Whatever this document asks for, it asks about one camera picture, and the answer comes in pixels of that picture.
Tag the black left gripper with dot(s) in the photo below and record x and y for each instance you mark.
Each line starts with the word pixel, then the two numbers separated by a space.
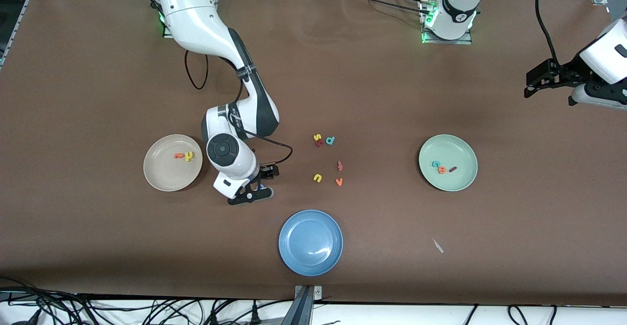
pixel 568 71

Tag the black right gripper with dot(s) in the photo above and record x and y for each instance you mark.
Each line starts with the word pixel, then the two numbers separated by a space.
pixel 265 172

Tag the yellow foam letter h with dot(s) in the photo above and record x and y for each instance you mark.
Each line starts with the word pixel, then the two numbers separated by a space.
pixel 189 156

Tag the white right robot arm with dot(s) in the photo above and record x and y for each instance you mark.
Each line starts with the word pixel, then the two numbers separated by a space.
pixel 196 21

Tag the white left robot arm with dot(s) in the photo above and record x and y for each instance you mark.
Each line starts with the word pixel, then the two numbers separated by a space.
pixel 458 6

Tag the teal foam letter d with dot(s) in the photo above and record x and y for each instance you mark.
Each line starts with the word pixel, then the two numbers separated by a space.
pixel 332 140

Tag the blue round plate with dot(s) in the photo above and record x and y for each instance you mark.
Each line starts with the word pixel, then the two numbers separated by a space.
pixel 310 242

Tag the beige round plate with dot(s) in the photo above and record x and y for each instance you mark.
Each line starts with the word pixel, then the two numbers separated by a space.
pixel 166 175

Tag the green round plate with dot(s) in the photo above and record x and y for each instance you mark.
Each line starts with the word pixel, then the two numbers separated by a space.
pixel 458 148

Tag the black power plug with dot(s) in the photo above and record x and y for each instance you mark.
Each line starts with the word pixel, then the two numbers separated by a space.
pixel 214 316
pixel 254 312

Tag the small white paper scrap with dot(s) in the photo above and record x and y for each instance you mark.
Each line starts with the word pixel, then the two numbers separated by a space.
pixel 437 245

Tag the brown table mat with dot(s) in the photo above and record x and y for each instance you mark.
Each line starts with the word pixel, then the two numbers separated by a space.
pixel 98 246

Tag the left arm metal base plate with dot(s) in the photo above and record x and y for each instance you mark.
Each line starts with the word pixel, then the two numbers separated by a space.
pixel 448 42

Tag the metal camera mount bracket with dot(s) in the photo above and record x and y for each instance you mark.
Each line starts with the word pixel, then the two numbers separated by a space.
pixel 306 305

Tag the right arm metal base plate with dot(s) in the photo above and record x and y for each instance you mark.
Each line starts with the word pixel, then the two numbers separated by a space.
pixel 166 33

